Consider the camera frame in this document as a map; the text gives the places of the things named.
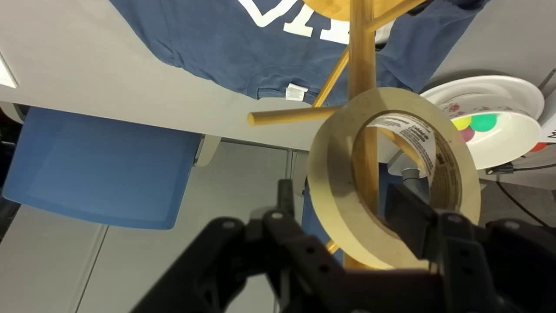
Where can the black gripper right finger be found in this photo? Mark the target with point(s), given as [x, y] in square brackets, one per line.
[505, 266]

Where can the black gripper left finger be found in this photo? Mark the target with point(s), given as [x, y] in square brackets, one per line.
[217, 266]

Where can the wooden peg rack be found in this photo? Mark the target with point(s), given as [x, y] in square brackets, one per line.
[343, 169]

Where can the stacked white plates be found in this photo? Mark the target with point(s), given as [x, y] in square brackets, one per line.
[496, 115]

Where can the blue office chair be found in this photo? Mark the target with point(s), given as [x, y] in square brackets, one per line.
[102, 171]

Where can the blue printed t-shirt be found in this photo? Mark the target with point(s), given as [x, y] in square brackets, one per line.
[284, 47]

